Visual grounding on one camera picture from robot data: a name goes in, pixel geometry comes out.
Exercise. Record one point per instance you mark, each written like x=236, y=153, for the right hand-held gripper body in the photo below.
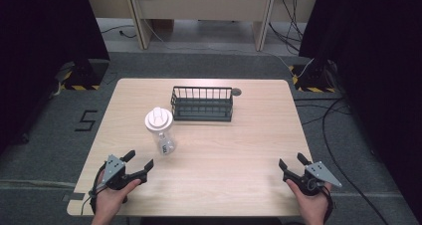
x=321, y=172

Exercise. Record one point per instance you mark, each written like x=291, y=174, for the black curtain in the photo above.
x=43, y=52
x=375, y=69

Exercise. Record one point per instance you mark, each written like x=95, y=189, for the beige wooden desk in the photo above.
x=202, y=6

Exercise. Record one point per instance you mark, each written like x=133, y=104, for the clear bottle with white lid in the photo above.
x=161, y=128

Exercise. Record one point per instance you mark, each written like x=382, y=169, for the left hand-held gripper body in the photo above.
x=112, y=168

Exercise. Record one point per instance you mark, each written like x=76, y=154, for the stand base with hazard tape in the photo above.
x=83, y=75
x=313, y=79

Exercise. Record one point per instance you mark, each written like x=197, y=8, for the person's left hand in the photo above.
x=111, y=200

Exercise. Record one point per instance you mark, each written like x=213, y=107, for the person's right hand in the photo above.
x=310, y=201

